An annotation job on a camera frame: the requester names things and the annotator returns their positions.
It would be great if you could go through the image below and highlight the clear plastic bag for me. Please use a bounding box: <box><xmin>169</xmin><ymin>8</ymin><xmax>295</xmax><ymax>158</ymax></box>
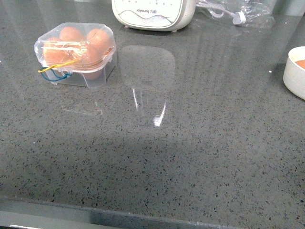
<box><xmin>196</xmin><ymin>0</ymin><xmax>275</xmax><ymax>29</ymax></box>

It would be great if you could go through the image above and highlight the white round bowl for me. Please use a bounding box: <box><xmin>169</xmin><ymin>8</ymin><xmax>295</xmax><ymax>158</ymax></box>
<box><xmin>283</xmin><ymin>46</ymin><xmax>305</xmax><ymax>100</ymax></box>

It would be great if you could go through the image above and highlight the clear plastic egg box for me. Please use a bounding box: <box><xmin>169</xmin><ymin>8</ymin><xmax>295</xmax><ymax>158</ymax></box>
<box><xmin>34</xmin><ymin>22</ymin><xmax>117</xmax><ymax>89</ymax></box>

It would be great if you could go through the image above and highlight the brown egg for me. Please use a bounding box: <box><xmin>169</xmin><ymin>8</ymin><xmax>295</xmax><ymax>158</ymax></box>
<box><xmin>87</xmin><ymin>29</ymin><xmax>112</xmax><ymax>54</ymax></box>
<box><xmin>295</xmin><ymin>60</ymin><xmax>305</xmax><ymax>69</ymax></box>
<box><xmin>73</xmin><ymin>43</ymin><xmax>101</xmax><ymax>71</ymax></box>
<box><xmin>43</xmin><ymin>37</ymin><xmax>71</xmax><ymax>66</ymax></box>
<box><xmin>59</xmin><ymin>26</ymin><xmax>85</xmax><ymax>42</ymax></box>

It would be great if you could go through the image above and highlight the white cable with plug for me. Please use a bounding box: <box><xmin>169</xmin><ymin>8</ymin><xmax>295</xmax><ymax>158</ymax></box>
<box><xmin>196</xmin><ymin>0</ymin><xmax>246</xmax><ymax>25</ymax></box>

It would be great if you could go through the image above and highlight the white Joyoung blender appliance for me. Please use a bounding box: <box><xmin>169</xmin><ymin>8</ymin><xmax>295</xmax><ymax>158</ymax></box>
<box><xmin>112</xmin><ymin>0</ymin><xmax>197</xmax><ymax>32</ymax></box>

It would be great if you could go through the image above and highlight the brown egg in bowl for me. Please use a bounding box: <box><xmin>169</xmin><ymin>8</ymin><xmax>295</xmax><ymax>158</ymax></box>
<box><xmin>295</xmin><ymin>60</ymin><xmax>305</xmax><ymax>69</ymax></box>

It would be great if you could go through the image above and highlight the blue rubber band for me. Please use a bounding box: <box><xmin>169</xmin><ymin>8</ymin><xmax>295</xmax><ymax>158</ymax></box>
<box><xmin>38</xmin><ymin>67</ymin><xmax>72</xmax><ymax>83</ymax></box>

